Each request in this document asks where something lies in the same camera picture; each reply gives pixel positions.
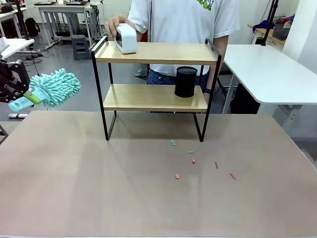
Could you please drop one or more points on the small green paper strip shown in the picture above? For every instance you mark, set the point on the small green paper strip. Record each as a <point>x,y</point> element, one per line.
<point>190,152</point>

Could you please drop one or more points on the black wristband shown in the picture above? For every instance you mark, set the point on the black wristband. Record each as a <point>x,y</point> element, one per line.
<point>207,91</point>

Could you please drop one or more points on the blue cloth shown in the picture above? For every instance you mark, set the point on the blue cloth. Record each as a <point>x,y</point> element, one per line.
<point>263,24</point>

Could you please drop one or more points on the person's left forearm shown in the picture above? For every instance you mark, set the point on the person's left forearm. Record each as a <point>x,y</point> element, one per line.
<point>219,57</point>

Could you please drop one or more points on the white power strip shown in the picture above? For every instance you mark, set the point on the white power strip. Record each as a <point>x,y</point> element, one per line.
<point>17,115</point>

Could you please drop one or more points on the white background desk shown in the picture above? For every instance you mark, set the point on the white background desk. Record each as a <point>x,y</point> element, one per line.
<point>10,17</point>

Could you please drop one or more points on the large white table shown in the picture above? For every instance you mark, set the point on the large white table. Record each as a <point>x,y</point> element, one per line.
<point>267,72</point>

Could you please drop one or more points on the black stand pole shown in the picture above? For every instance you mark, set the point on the black stand pole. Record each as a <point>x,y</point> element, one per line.
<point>270,22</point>
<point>22,22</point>

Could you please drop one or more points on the black backpack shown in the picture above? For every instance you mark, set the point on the black backpack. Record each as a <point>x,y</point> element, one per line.
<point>32,27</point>

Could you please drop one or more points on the wooden two-tier black-frame shelf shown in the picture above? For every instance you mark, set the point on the wooden two-tier black-frame shelf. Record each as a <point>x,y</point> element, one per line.
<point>153,53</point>

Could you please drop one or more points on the black mesh cup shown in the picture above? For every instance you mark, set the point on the black mesh cup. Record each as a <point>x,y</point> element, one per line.
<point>185,83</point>

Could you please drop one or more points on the person in white t-shirt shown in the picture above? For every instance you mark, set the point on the person in white t-shirt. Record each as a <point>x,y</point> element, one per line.
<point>183,27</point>

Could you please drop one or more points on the grey mesh basket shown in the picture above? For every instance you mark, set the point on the grey mesh basket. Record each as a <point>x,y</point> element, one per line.
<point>281,32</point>

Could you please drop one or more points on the white digital clock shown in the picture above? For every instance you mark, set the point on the white digital clock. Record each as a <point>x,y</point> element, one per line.
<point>128,39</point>

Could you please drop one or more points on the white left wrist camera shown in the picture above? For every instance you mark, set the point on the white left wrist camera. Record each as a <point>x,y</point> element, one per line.
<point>3,44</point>

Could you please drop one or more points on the crumpled green paper scrap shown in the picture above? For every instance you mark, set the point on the crumpled green paper scrap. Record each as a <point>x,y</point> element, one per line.
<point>173,142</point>

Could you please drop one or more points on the orange paper scrap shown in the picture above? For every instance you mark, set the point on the orange paper scrap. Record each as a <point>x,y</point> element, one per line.
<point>193,160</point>
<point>177,176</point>

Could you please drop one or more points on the long red paper scrap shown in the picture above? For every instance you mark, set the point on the long red paper scrap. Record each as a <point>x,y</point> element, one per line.
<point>232,176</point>

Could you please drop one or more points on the person's right hand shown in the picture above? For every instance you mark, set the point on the person's right hand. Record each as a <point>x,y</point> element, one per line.
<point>115,24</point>

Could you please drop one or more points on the short red paper scrap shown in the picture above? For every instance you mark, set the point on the short red paper scrap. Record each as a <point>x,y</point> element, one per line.
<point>216,165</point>

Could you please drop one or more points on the teal chenille duster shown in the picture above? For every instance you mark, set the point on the teal chenille duster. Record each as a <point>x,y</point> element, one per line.
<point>58,86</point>

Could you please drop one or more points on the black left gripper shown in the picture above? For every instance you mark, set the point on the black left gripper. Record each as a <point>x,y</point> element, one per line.
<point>6,79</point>

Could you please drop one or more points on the black metal frame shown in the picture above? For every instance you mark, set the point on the black metal frame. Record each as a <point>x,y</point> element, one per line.
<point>3,132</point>

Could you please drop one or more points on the grey plastic step stool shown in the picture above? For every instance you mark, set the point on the grey plastic step stool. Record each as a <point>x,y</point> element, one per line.
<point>81,47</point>

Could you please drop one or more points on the grey metal-frame desk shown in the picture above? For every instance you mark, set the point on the grey metal-frame desk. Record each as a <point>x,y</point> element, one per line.
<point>67,10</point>

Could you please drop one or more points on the wooden background table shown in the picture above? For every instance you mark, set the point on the wooden background table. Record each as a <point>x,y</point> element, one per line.
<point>273,37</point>

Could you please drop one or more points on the white side table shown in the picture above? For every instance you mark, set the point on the white side table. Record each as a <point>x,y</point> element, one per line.
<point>17,45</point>

